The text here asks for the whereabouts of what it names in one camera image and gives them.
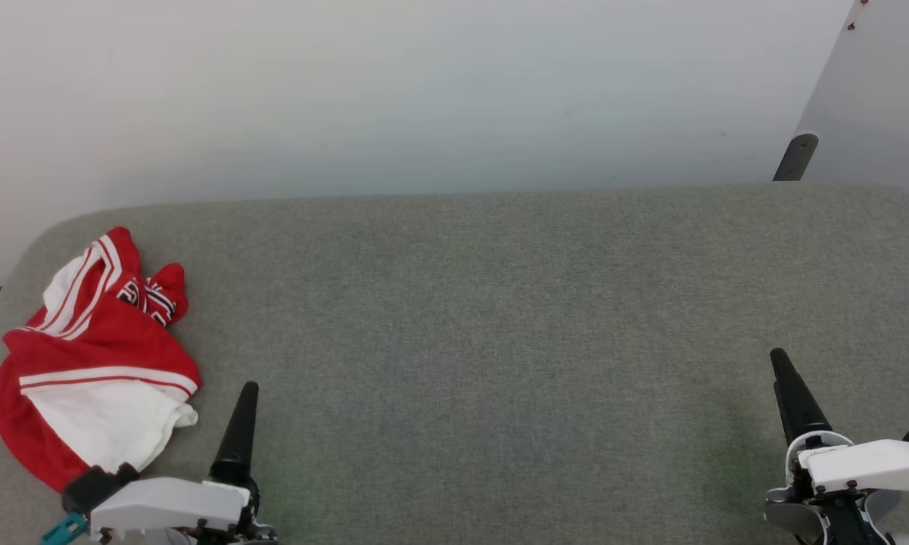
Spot teal cable connector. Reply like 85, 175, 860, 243
41, 512, 89, 545

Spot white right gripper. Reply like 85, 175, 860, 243
764, 347, 909, 545

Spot white wall panel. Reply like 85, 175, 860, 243
791, 0, 909, 198

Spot red and white garment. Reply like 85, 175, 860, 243
0, 226, 201, 494

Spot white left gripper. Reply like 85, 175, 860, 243
89, 381, 279, 545

